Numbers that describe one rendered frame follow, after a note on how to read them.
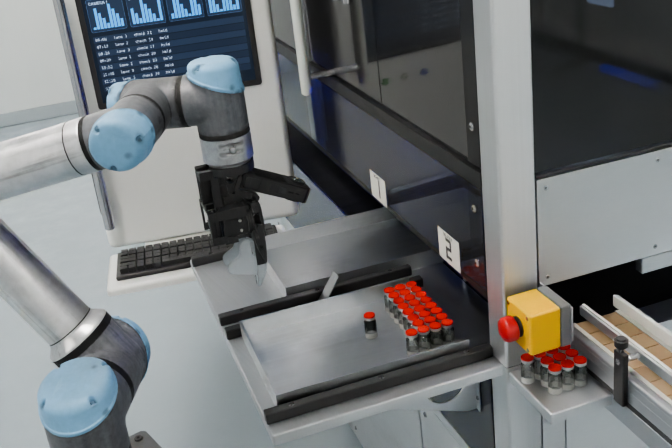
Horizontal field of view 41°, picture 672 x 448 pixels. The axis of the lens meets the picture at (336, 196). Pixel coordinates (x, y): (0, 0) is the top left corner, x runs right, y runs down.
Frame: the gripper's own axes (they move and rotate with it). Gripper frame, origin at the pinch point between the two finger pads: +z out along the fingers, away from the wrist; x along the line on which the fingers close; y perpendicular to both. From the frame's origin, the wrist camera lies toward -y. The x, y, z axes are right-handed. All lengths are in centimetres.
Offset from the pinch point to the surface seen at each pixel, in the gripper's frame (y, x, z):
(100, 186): 19, -86, 10
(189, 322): -4, -190, 109
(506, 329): -32.2, 19.2, 9.4
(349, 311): -19.1, -18.6, 21.5
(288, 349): -4.7, -11.5, 21.4
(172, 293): -2, -219, 109
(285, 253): -15, -50, 21
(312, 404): -3.1, 8.0, 20.3
